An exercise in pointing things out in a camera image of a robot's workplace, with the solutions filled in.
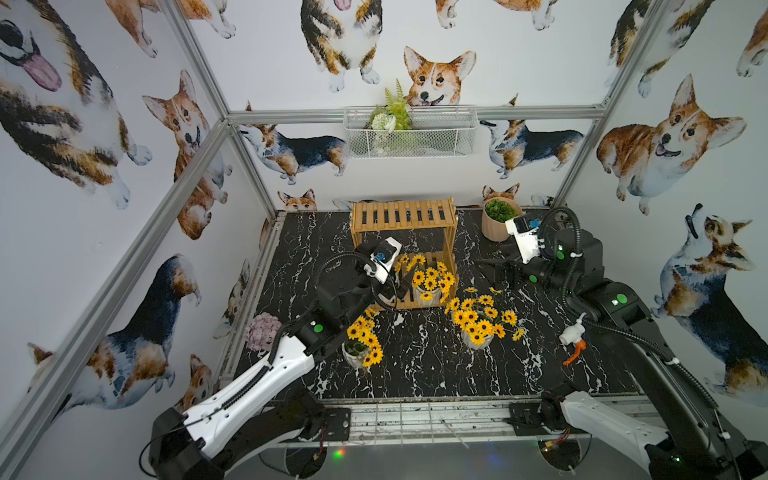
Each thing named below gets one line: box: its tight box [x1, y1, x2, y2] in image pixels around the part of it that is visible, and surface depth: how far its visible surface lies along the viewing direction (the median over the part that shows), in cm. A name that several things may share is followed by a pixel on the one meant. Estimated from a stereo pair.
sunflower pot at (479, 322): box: [444, 287, 525, 350], surface depth 78 cm
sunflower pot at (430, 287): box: [395, 254, 455, 306], surface depth 85 cm
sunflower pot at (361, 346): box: [342, 307, 384, 368], surface depth 76 cm
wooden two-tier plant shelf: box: [350, 197, 460, 310], surface depth 85 cm
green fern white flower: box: [370, 78, 413, 134], surface depth 84 cm
